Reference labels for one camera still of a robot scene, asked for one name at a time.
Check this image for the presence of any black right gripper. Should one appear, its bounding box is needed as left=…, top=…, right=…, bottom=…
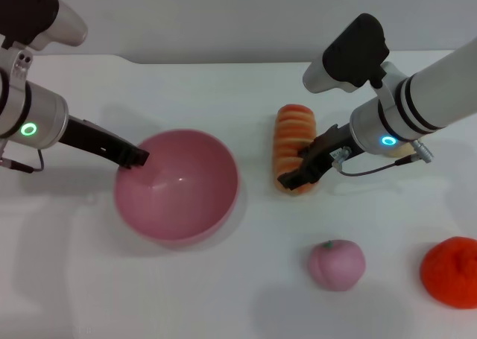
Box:
left=278, top=122, right=361, bottom=194

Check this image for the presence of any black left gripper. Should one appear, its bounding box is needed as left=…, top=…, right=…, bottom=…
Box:
left=58, top=115, right=151, bottom=171

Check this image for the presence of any orange striped bread roll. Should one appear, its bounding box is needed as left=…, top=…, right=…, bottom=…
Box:
left=273, top=104, right=318, bottom=199

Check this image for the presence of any pink plastic bowl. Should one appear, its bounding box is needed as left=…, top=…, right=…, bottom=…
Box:
left=113, top=129, right=239, bottom=251

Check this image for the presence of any small beige bun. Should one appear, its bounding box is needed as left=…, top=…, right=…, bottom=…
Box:
left=383, top=139, right=420, bottom=158

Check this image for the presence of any pink peach toy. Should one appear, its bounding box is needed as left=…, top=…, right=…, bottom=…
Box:
left=307, top=239, right=367, bottom=292

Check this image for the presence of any red orange tangerine toy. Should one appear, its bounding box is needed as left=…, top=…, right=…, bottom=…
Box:
left=420, top=235, right=477, bottom=310

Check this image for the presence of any silver right camera mount bracket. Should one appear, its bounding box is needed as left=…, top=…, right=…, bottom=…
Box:
left=372, top=61, right=405, bottom=111

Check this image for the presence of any silver camera mount bracket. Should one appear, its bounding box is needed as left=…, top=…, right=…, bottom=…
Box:
left=10, top=48, right=34, bottom=91
left=372, top=61, right=405, bottom=111

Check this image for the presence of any right wrist cable with connector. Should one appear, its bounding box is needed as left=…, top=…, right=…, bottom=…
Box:
left=331, top=139, right=436, bottom=178

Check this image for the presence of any wrist cable with connector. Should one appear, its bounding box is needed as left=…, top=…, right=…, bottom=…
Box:
left=331, top=139, right=436, bottom=178
left=0, top=148, right=45, bottom=174

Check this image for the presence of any left wrist cable with connector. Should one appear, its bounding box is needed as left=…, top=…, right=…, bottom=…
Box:
left=0, top=148, right=45, bottom=174

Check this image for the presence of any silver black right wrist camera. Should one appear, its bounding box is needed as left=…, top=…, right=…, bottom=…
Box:
left=302, top=13, right=391, bottom=95

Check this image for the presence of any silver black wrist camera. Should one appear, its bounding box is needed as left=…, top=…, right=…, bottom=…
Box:
left=302, top=13, right=391, bottom=95
left=0, top=0, right=89, bottom=52

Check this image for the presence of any silver left camera mount bracket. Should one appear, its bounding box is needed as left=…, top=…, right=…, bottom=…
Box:
left=10, top=48, right=34, bottom=91

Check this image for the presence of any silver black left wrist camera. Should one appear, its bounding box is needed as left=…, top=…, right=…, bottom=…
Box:
left=0, top=0, right=89, bottom=52

